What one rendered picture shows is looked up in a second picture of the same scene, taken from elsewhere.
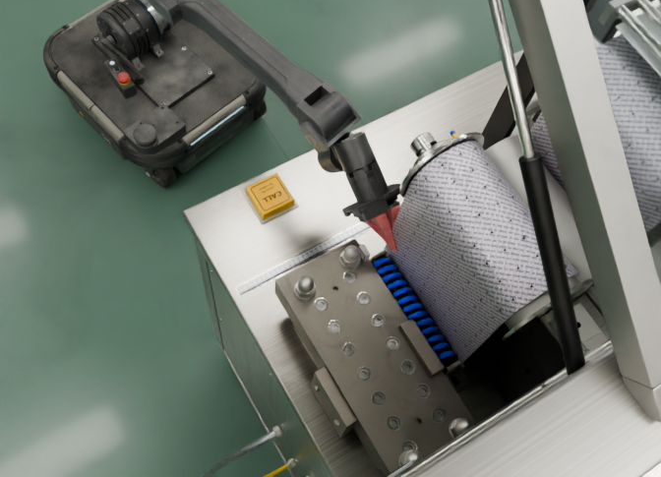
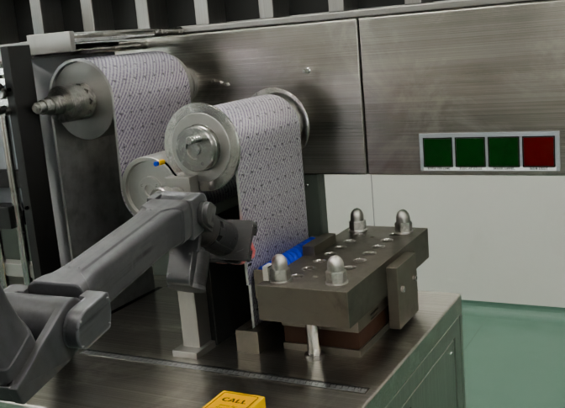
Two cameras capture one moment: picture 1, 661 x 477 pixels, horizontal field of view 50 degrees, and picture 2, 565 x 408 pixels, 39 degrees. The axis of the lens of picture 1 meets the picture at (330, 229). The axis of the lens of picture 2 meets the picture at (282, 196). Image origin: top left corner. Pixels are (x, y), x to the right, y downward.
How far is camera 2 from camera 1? 1.63 m
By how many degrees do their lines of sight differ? 88
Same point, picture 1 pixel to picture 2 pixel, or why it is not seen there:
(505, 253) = (263, 102)
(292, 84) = (166, 207)
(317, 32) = not seen: outside the picture
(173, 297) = not seen: outside the picture
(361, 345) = (349, 259)
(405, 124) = (44, 393)
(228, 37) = (127, 246)
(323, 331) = (361, 268)
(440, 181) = (231, 114)
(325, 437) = (427, 319)
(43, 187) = not seen: outside the picture
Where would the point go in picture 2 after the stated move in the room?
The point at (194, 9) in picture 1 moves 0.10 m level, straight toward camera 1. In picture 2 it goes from (92, 273) to (171, 251)
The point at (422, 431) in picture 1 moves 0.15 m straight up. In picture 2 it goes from (377, 235) to (372, 157)
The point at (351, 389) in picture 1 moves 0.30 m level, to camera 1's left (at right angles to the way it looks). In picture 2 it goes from (388, 252) to (489, 298)
